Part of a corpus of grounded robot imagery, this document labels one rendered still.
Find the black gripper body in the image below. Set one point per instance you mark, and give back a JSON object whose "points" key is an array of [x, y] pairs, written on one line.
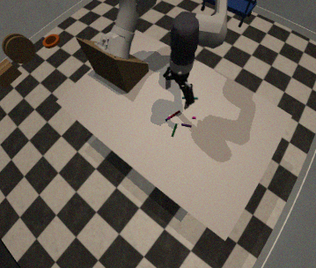
{"points": [[182, 78]]}

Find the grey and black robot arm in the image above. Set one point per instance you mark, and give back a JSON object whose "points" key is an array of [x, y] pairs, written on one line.
{"points": [[186, 33]]}

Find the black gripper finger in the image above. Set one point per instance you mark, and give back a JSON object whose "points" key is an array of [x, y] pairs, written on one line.
{"points": [[168, 78], [187, 90]]}

